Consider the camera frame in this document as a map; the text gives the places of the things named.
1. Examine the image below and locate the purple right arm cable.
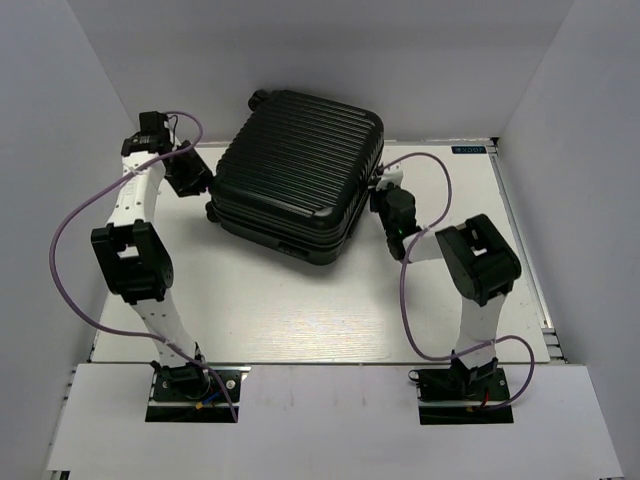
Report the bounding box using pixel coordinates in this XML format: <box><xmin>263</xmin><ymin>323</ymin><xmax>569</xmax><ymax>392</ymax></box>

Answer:
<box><xmin>374</xmin><ymin>152</ymin><xmax>535</xmax><ymax>412</ymax></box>

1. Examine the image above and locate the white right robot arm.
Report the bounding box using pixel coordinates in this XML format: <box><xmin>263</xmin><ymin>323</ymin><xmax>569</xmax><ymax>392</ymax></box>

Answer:
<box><xmin>369</xmin><ymin>183</ymin><xmax>522</xmax><ymax>399</ymax></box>

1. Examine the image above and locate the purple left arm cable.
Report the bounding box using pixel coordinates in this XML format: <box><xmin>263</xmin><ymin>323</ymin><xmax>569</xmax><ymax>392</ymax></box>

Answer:
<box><xmin>51</xmin><ymin>109</ymin><xmax>239</xmax><ymax>424</ymax></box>

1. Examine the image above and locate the black suitcase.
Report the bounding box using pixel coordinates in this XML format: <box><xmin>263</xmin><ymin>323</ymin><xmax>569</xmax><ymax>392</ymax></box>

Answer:
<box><xmin>205</xmin><ymin>90</ymin><xmax>384</xmax><ymax>266</ymax></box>

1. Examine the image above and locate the blue label sticker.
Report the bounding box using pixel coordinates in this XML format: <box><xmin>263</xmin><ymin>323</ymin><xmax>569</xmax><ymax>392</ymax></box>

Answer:
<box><xmin>451</xmin><ymin>145</ymin><xmax>487</xmax><ymax>155</ymax></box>

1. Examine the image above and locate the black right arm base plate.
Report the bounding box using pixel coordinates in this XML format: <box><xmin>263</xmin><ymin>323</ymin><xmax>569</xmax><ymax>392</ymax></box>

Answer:
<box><xmin>408</xmin><ymin>368</ymin><xmax>514</xmax><ymax>426</ymax></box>

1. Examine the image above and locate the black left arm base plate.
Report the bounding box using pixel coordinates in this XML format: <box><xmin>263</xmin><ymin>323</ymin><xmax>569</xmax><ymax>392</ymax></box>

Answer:
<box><xmin>145</xmin><ymin>361</ymin><xmax>248</xmax><ymax>424</ymax></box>

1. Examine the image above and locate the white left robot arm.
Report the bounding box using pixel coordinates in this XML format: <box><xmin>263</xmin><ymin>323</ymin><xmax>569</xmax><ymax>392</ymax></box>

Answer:
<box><xmin>91</xmin><ymin>111</ymin><xmax>213</xmax><ymax>400</ymax></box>

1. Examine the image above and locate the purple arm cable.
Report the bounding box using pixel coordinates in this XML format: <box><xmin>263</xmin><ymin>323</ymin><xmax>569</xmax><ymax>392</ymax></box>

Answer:
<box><xmin>51</xmin><ymin>109</ymin><xmax>239</xmax><ymax>424</ymax></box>
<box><xmin>374</xmin><ymin>152</ymin><xmax>535</xmax><ymax>412</ymax></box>

